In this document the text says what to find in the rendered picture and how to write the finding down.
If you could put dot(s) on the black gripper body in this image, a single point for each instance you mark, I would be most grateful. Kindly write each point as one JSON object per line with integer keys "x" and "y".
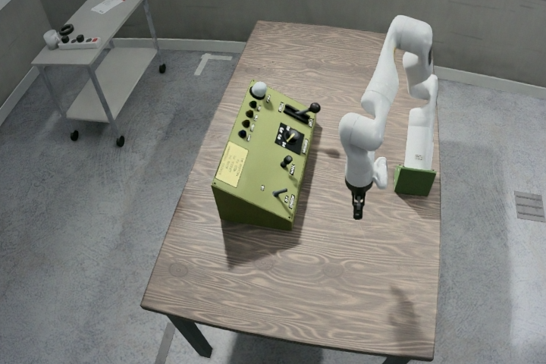
{"x": 358, "y": 191}

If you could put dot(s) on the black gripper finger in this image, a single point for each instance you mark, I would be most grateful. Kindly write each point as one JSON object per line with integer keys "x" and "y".
{"x": 358, "y": 207}

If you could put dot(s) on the olive green control console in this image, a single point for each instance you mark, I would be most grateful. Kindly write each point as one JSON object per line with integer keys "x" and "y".
{"x": 260, "y": 174}

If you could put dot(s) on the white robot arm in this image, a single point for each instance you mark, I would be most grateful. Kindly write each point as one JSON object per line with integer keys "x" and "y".
{"x": 361, "y": 136}

